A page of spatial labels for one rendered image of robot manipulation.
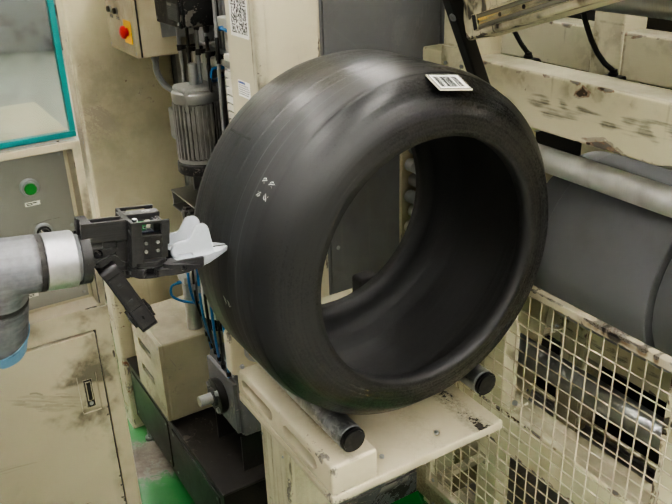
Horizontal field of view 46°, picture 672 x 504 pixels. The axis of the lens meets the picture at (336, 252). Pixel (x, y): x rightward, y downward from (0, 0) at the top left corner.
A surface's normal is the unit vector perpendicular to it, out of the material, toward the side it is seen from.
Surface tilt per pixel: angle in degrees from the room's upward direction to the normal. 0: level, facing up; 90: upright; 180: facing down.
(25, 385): 90
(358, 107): 47
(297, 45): 90
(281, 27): 90
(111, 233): 89
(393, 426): 0
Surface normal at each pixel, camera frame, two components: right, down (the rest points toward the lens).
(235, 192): -0.77, -0.21
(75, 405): 0.52, 0.34
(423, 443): -0.03, -0.91
